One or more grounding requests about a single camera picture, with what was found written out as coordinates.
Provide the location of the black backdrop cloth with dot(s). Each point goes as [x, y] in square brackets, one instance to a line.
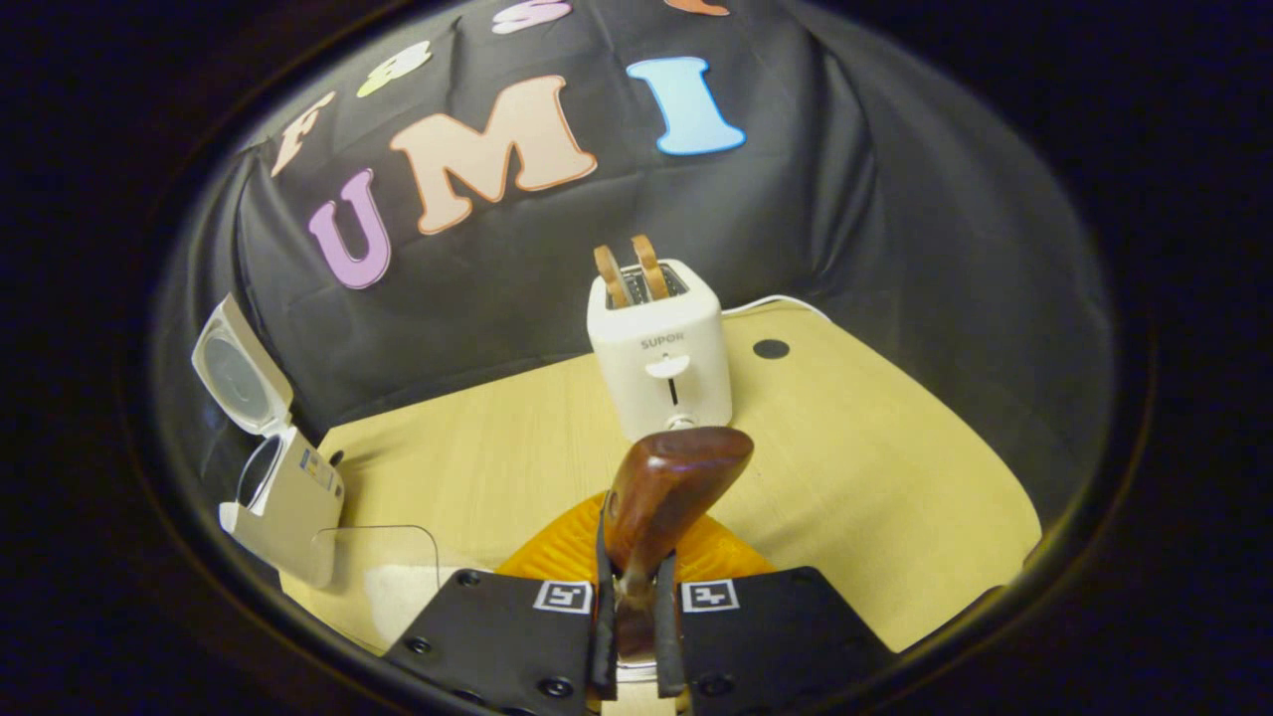
[796, 219]

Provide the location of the white toaster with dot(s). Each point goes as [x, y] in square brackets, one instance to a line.
[661, 368]

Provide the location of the black round table cap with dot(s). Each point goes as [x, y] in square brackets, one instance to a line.
[771, 349]

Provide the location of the white rice cooker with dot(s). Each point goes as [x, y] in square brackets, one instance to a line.
[298, 497]

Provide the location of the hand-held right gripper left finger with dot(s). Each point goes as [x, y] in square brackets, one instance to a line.
[605, 646]

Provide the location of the toasted bread slice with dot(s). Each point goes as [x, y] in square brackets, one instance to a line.
[649, 267]
[612, 278]

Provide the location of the clear plastic rice container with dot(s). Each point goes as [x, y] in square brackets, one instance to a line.
[398, 557]

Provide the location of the brown wooden spoon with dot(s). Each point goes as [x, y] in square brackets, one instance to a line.
[666, 487]

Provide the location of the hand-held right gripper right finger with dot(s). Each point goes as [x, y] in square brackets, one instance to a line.
[668, 636]

